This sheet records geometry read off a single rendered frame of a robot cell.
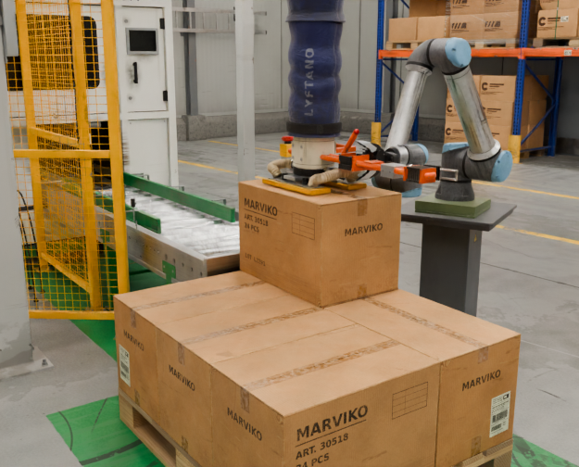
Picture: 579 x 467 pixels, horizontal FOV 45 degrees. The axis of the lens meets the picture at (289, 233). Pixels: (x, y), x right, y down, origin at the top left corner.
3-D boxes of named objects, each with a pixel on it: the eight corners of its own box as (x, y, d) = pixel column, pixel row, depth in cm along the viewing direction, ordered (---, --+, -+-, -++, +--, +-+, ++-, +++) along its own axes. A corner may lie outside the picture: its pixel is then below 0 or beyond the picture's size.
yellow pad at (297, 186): (261, 183, 298) (261, 170, 297) (281, 181, 304) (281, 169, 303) (310, 195, 272) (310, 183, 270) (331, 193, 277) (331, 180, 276)
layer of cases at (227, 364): (118, 386, 290) (112, 295, 281) (311, 334, 346) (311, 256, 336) (283, 546, 195) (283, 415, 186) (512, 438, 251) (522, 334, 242)
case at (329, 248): (239, 270, 314) (237, 181, 305) (311, 256, 336) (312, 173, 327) (320, 308, 266) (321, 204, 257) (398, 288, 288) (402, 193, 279)
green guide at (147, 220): (50, 191, 496) (49, 178, 494) (65, 189, 502) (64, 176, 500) (143, 236, 369) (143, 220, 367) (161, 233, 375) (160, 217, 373)
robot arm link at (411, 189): (405, 194, 300) (406, 165, 297) (426, 197, 292) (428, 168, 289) (390, 196, 294) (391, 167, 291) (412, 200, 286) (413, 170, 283)
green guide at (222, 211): (121, 183, 526) (121, 171, 524) (135, 182, 532) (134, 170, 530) (231, 222, 399) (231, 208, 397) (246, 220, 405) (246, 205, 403)
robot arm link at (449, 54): (486, 165, 340) (439, 30, 298) (519, 169, 327) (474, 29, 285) (470, 185, 334) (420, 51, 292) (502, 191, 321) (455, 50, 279)
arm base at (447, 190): (440, 194, 356) (441, 173, 354) (478, 196, 348) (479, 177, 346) (430, 198, 339) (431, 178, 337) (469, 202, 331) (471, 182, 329)
